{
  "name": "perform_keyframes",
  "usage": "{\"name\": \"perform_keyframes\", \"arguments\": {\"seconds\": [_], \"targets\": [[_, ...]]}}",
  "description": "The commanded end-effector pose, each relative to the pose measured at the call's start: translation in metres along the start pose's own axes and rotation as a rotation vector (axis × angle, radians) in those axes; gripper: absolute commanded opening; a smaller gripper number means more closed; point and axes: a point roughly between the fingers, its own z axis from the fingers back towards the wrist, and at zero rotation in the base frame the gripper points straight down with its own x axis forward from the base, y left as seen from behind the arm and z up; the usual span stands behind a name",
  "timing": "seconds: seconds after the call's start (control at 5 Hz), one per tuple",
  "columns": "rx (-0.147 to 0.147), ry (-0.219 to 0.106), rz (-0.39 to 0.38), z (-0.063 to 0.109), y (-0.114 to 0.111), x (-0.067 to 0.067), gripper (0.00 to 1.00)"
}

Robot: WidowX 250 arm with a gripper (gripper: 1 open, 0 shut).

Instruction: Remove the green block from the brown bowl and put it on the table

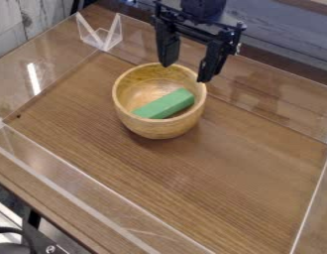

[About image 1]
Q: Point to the clear acrylic corner bracket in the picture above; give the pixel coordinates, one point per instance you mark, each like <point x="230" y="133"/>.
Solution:
<point x="99" y="38"/>

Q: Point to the clear acrylic tray wall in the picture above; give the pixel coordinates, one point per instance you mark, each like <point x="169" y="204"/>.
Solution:
<point x="235" y="187"/>

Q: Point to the brown wooden bowl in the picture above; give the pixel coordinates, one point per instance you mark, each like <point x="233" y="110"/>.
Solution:
<point x="145" y="83"/>

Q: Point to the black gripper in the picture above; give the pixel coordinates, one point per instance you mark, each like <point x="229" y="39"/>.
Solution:
<point x="202" y="21"/>

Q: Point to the black table leg bracket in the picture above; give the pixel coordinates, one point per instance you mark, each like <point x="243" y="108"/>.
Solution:
<point x="42" y="244"/>

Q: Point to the green rectangular block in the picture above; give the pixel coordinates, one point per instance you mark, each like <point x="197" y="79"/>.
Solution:
<point x="166" y="105"/>

